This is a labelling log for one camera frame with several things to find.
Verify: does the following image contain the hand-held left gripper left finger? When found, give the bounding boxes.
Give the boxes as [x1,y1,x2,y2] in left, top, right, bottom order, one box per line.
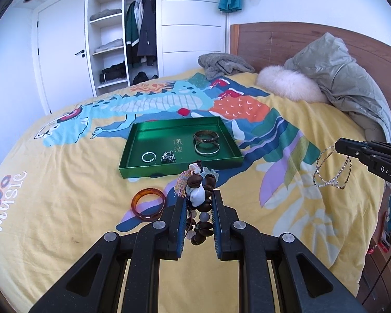
[29,197,188,313]

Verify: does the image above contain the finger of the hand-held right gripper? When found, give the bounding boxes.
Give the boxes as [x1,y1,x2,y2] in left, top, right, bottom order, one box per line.
[335,139,378,170]
[365,140,391,153]

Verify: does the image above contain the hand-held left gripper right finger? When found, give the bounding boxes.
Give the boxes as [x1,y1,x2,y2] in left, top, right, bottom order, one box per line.
[212,189,369,313]

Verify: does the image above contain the thin metal chain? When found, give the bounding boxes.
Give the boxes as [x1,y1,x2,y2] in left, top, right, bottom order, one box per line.
[315,146,336,180]

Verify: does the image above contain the rhinestone chain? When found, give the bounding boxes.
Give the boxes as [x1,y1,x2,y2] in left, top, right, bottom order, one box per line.
[314,146,352,190]

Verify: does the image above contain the brown beaded bracelet with tassel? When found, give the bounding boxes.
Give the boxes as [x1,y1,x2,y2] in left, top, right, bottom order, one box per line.
[174,160,216,245]

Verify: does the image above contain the amber translucent bangle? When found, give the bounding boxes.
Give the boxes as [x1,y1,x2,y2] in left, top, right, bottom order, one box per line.
[132,187,167,221]

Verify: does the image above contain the large silver bangle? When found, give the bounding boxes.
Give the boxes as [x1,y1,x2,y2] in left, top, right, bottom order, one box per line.
[195,142,220,156]

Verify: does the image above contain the dark brown bangle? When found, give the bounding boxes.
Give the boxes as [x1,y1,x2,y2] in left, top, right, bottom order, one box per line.
[194,130,219,145]

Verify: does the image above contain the green metal tray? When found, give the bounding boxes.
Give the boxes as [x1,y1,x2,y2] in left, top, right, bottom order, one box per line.
[119,117,244,179]

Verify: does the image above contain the grey-green down jacket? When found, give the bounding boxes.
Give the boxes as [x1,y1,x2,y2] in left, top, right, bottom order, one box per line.
[283,33,391,144]

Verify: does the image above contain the white fluffy fur trim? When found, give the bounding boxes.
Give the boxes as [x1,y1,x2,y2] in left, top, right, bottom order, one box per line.
[257,66,328,102]

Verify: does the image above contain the wooden nightstand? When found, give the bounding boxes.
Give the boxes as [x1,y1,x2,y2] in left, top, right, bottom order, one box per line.
[362,202,391,313]

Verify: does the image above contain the wooden headboard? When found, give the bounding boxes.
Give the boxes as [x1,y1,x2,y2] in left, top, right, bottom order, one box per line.
[230,22,391,128]

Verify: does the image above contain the yellow dinosaur print bedspread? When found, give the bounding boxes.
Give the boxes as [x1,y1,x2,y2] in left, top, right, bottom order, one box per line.
[0,72,391,313]

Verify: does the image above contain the grey folded towel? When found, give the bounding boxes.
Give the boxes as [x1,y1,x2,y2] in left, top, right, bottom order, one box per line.
[198,53,256,80]

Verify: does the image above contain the black bag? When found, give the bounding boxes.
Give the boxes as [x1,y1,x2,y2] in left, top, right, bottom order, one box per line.
[132,72,158,86]

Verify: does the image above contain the black folded clothes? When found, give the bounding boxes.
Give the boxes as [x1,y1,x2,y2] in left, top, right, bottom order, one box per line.
[100,61,127,83]

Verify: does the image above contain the white wardrobe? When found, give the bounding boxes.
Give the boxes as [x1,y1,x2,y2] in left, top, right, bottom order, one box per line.
[85,0,227,89]

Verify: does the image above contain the hanging black coat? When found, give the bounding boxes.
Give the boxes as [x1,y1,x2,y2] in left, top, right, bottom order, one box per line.
[137,0,157,67]

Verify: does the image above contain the light folded clothes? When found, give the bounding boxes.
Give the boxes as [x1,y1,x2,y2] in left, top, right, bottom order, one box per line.
[94,38,124,53]

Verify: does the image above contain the hanging green jacket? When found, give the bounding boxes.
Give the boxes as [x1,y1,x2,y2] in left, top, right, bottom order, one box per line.
[125,2,140,67]

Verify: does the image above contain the white door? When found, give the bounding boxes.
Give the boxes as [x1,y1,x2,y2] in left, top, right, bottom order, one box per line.
[33,0,96,115]

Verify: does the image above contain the hanging white garment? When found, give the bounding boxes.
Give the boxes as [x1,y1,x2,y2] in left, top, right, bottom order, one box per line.
[133,0,144,33]

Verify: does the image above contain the grey folded clothes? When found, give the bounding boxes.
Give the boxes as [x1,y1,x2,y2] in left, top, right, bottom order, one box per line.
[89,8,122,21]

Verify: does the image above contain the black cable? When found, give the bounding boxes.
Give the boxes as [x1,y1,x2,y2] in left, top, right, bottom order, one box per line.
[362,244,391,307]

